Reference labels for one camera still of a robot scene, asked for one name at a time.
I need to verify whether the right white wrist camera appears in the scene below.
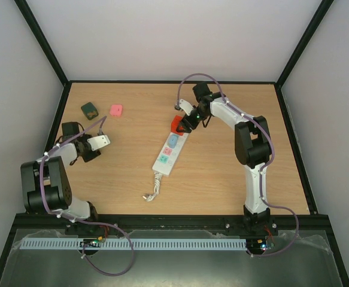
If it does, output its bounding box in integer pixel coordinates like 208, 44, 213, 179
174, 99, 194, 115

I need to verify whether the dark green plug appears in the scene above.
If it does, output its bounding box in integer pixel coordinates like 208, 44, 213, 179
81, 102, 99, 120

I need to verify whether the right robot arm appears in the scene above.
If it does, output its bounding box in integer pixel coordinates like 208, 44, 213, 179
175, 82, 274, 234

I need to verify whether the blue plug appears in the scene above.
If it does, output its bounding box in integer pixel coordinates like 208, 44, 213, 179
168, 134, 179, 149

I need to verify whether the white power strip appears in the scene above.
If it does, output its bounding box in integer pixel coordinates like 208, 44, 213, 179
152, 132, 188, 176

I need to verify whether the red cube adapter plug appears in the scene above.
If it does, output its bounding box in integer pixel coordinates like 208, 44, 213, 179
171, 115, 192, 136

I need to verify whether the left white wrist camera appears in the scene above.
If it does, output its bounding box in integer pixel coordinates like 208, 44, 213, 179
87, 135, 111, 151

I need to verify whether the light blue cable duct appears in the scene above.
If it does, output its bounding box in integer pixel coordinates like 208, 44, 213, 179
20, 238, 247, 251

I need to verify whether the pink folding socket plug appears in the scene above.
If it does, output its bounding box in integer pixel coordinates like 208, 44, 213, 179
109, 104, 123, 117

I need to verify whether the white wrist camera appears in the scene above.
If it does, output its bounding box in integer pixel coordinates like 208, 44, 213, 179
87, 135, 111, 151
174, 99, 194, 115

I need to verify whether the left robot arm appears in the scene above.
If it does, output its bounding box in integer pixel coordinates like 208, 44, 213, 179
20, 133, 101, 222

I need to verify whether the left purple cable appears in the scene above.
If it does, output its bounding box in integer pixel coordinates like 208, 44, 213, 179
38, 115, 135, 276

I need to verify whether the white power strip cord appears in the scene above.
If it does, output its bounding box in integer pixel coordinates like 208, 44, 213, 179
142, 173, 163, 203

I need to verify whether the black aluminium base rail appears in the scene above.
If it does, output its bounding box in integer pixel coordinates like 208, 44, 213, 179
10, 213, 333, 237

